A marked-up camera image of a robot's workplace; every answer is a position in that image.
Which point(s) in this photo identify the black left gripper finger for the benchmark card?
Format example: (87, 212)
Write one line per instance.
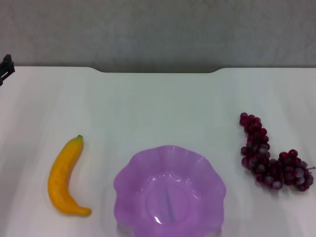
(5, 67)

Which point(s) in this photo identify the yellow banana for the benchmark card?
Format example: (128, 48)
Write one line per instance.
(60, 177)

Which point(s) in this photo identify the dark red grape bunch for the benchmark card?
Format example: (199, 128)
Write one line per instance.
(261, 160)

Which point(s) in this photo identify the purple wavy plastic plate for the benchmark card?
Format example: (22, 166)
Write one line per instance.
(148, 177)

